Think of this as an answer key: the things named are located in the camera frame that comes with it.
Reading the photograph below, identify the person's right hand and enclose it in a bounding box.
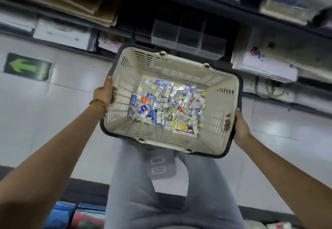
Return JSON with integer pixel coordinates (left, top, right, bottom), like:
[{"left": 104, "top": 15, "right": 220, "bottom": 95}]
[{"left": 223, "top": 108, "right": 252, "bottom": 148}]

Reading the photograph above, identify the person's left hand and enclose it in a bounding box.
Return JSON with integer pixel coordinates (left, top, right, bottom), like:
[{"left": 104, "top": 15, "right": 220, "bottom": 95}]
[{"left": 93, "top": 75, "right": 118, "bottom": 114}]

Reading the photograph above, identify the beige plastic shopping basket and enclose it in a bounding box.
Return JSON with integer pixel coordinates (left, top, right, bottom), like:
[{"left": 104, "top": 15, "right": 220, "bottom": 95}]
[{"left": 100, "top": 44, "right": 244, "bottom": 159}]

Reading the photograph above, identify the pile of mixed packaged erasers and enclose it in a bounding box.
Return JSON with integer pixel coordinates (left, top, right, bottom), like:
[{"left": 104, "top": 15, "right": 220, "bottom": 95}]
[{"left": 128, "top": 78, "right": 207, "bottom": 138}]

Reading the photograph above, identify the clear plastic divided tray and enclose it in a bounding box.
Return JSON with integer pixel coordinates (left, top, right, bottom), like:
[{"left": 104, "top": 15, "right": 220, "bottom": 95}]
[{"left": 151, "top": 19, "right": 228, "bottom": 60}]

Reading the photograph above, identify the person's right forearm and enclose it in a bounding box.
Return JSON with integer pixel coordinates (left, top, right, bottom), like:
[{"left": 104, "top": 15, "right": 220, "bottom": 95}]
[{"left": 234, "top": 134, "right": 332, "bottom": 229}]

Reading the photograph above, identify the person's left forearm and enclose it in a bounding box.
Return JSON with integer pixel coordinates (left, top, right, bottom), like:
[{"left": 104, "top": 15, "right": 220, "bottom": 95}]
[{"left": 0, "top": 104, "right": 107, "bottom": 229}]

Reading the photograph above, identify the white poster paper stack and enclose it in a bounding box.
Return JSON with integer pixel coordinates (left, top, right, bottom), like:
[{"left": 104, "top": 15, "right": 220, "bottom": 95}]
[{"left": 232, "top": 33, "right": 299, "bottom": 83}]

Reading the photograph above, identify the spiral sketch pad stack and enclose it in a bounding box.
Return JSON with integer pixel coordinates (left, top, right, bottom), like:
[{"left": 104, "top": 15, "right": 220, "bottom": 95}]
[{"left": 33, "top": 20, "right": 91, "bottom": 51}]

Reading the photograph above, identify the dark metal shelf unit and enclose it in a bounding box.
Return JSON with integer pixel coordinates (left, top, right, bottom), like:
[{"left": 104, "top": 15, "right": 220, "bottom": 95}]
[{"left": 0, "top": 0, "right": 332, "bottom": 119}]

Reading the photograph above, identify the red patterned packet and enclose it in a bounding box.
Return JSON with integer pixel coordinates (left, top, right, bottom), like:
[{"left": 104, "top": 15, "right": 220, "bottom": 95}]
[{"left": 70, "top": 203, "right": 107, "bottom": 229}]

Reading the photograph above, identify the blue packet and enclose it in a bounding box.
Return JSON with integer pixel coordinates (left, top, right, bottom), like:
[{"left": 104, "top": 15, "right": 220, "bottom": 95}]
[{"left": 44, "top": 201, "right": 77, "bottom": 229}]

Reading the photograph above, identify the wooden bead bracelet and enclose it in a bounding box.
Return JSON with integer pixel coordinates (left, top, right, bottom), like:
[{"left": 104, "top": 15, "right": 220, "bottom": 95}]
[{"left": 89, "top": 98, "right": 108, "bottom": 115}]

